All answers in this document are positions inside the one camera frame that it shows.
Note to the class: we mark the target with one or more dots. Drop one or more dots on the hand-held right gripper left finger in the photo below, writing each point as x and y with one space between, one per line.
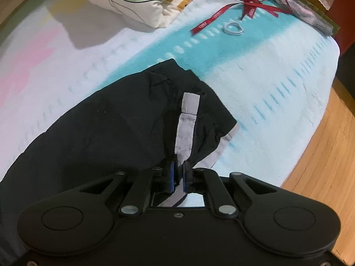
172 178

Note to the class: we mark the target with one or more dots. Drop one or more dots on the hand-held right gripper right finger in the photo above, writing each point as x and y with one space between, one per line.
186 178

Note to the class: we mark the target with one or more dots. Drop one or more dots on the black pants with grey stripe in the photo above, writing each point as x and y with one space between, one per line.
111 133

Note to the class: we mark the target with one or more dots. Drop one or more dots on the pastel flower printed blanket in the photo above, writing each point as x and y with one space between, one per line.
249 88

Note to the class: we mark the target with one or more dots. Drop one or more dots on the dark red ribbon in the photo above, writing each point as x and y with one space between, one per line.
219 12

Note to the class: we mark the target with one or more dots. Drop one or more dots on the cream and green pillow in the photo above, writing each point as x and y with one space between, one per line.
133 2

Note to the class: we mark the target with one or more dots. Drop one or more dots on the grey fuzzy cloth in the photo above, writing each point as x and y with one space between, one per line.
299 8

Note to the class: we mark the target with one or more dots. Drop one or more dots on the dark green mat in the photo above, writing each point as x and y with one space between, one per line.
334 25

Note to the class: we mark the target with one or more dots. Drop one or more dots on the red cabinet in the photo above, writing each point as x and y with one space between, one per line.
344 27

